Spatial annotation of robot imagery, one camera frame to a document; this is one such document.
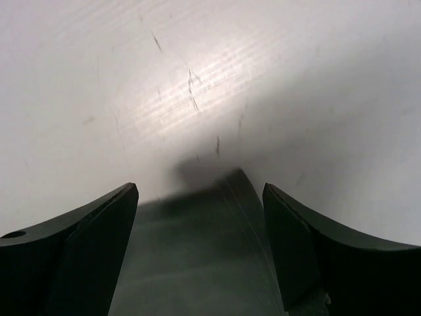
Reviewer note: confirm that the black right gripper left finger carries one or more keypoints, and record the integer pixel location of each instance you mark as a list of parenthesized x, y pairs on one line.
[(70, 264)]

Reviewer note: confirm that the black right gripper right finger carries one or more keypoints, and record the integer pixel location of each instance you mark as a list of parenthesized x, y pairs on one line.
[(359, 274)]

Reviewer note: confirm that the dark grey t-shirt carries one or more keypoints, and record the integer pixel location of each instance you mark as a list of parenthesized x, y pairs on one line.
[(203, 253)]

